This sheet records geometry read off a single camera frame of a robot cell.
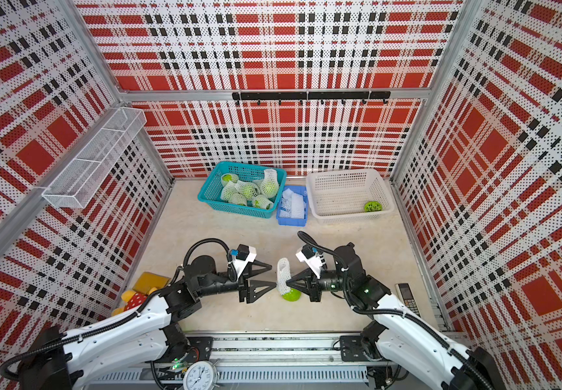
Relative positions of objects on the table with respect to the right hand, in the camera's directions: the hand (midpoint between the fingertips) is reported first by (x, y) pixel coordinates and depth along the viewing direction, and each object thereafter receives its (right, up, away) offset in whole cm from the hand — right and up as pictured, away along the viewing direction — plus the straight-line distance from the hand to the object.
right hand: (293, 283), depth 70 cm
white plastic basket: (+22, +27, +45) cm, 57 cm away
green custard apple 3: (+34, +22, +31) cm, 51 cm away
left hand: (-5, +3, -1) cm, 6 cm away
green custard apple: (-10, +30, +32) cm, 45 cm away
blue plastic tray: (+1, +15, +32) cm, 35 cm away
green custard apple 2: (0, -7, +10) cm, 12 cm away
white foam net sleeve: (-3, +4, -4) cm, 6 cm away
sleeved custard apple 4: (-24, +25, +35) cm, 49 cm away
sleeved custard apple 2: (-21, +30, +38) cm, 52 cm away
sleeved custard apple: (-32, +35, +42) cm, 63 cm away
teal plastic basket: (-25, +41, +57) cm, 75 cm away
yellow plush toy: (-54, -6, +17) cm, 56 cm away
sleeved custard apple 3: (-13, +24, +33) cm, 43 cm away
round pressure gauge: (-26, -24, -4) cm, 36 cm away
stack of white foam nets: (0, +23, +35) cm, 42 cm away
